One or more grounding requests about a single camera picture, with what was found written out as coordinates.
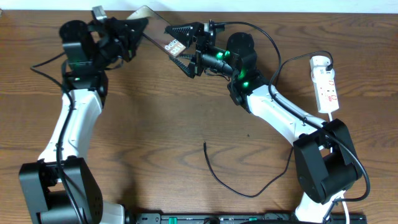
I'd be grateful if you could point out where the black charger cable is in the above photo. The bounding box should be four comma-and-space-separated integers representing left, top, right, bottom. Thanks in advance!
203, 50, 335, 198

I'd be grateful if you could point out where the white power strip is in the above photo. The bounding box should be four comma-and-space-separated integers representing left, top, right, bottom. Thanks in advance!
310, 55, 339, 114

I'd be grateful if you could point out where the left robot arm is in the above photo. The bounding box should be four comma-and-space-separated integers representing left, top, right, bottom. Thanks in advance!
19, 16, 148, 223

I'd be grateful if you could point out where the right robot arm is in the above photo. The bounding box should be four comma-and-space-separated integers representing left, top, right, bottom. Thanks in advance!
165, 21, 368, 223

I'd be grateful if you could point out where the white power strip cord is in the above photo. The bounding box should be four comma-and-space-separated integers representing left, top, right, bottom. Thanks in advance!
328, 112, 351, 224

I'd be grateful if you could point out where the white USB charger adapter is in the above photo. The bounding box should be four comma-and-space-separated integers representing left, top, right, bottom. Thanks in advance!
311, 66, 335, 83

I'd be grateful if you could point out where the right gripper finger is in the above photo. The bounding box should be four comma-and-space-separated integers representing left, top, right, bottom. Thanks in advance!
165, 22, 202, 47
169, 54, 195, 78

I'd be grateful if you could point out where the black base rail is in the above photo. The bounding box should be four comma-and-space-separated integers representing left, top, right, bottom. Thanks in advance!
133, 212, 368, 224

